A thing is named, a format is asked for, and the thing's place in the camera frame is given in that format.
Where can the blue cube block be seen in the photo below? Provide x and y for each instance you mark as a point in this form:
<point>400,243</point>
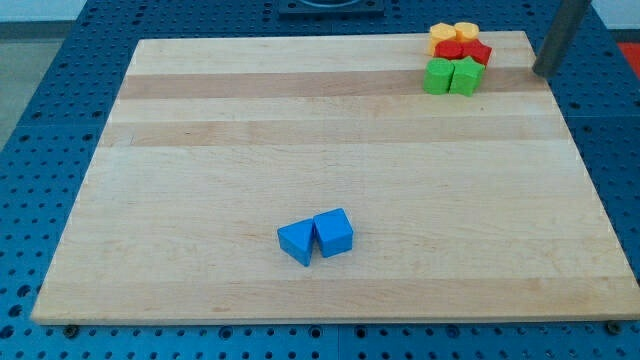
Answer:
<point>334,232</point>

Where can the blue triangular block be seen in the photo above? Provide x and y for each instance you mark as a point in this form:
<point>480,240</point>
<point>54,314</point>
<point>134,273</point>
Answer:
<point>297,240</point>

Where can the green cylinder block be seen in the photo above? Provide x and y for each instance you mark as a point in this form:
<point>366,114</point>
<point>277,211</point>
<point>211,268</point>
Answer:
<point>438,76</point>

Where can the large wooden board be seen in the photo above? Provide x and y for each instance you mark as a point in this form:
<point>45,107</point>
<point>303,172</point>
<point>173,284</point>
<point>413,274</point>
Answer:
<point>464,209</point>

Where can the green star block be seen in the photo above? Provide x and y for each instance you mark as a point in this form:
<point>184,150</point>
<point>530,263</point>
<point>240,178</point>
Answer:
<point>467,76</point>

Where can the red cylinder block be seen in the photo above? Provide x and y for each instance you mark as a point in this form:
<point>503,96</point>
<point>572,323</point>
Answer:
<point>449,49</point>

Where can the yellow hexagon block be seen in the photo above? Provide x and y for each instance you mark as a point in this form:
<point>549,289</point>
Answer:
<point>438,33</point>

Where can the red star block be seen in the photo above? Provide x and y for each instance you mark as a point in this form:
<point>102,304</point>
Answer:
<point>477,50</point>

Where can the yellow cylinder block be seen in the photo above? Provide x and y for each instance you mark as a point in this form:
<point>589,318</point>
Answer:
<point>466,31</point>

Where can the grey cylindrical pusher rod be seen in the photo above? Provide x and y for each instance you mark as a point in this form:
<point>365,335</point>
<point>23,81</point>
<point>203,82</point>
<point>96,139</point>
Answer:
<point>559,37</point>

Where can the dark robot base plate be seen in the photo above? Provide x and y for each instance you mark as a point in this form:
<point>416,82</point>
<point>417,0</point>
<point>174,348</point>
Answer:
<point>300,8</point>

